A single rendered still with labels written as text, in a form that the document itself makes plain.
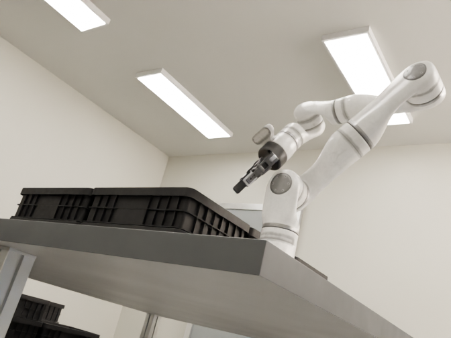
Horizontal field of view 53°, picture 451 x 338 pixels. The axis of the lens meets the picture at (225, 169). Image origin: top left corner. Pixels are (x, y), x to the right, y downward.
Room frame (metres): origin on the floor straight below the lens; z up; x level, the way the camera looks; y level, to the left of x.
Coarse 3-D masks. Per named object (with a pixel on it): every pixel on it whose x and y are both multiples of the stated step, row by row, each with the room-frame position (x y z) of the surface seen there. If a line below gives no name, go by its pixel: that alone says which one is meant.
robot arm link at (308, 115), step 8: (304, 104) 1.13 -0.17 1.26; (312, 104) 1.12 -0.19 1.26; (320, 104) 1.11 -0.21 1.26; (328, 104) 1.09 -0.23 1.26; (296, 112) 1.14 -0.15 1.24; (304, 112) 1.12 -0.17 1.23; (312, 112) 1.11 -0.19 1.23; (320, 112) 1.10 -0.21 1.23; (328, 112) 1.09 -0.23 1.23; (304, 120) 1.14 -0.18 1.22; (312, 120) 1.14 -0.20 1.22; (320, 120) 1.14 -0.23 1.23; (328, 120) 1.11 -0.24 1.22; (336, 120) 1.10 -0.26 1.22; (304, 128) 1.16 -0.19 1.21
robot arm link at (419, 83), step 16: (416, 64) 0.91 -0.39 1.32; (432, 64) 0.89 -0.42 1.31; (400, 80) 0.93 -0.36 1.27; (416, 80) 0.90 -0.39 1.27; (432, 80) 0.89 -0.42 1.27; (384, 96) 0.95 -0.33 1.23; (400, 96) 0.93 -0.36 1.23; (416, 96) 0.93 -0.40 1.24; (432, 96) 0.93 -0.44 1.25; (368, 112) 0.97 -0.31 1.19; (384, 112) 0.95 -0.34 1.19; (368, 128) 0.97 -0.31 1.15; (384, 128) 0.97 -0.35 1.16; (368, 144) 1.00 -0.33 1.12
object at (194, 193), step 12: (96, 192) 1.33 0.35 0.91; (108, 192) 1.29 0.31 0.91; (120, 192) 1.26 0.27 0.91; (132, 192) 1.23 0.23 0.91; (144, 192) 1.20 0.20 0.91; (156, 192) 1.17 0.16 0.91; (168, 192) 1.14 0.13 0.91; (180, 192) 1.12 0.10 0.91; (192, 192) 1.10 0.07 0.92; (204, 204) 1.14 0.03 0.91; (216, 204) 1.18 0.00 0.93; (228, 216) 1.23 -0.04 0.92; (240, 228) 1.28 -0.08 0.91
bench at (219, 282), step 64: (0, 256) 0.89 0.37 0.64; (64, 256) 0.80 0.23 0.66; (128, 256) 0.61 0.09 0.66; (192, 256) 0.55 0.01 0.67; (256, 256) 0.49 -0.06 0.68; (0, 320) 0.91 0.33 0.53; (192, 320) 2.08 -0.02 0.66; (256, 320) 1.12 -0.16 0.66; (320, 320) 0.76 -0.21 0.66; (384, 320) 0.84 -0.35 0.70
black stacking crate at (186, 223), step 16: (96, 208) 1.32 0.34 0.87; (112, 208) 1.27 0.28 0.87; (128, 208) 1.23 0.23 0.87; (144, 208) 1.19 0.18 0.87; (160, 208) 1.16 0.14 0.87; (176, 208) 1.12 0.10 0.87; (192, 208) 1.13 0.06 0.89; (208, 208) 1.16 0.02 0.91; (128, 224) 1.21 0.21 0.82; (144, 224) 1.19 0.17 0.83; (160, 224) 1.15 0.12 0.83; (176, 224) 1.12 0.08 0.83; (192, 224) 1.14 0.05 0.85; (208, 224) 1.18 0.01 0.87; (224, 224) 1.24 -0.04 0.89
